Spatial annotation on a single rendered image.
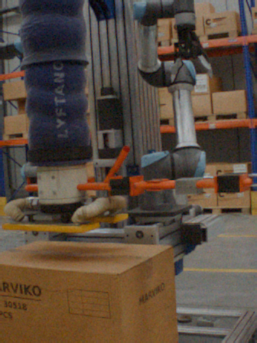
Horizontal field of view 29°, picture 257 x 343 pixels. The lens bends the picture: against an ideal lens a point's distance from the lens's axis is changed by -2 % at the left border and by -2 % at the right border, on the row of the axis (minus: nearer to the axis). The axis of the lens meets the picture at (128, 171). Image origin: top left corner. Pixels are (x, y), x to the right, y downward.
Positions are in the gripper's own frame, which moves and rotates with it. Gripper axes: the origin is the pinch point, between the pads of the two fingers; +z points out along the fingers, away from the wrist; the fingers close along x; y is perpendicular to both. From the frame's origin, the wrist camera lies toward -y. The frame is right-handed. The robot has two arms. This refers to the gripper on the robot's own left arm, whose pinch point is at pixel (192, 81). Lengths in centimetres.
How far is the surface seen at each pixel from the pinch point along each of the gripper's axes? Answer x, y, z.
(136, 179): -10.2, 31.0, 32.2
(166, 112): -283, -680, -33
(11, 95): -626, -676, -102
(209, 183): 15, 34, 34
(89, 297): -20, 48, 66
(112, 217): -23, 25, 45
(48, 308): -36, 48, 71
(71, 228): -27, 44, 46
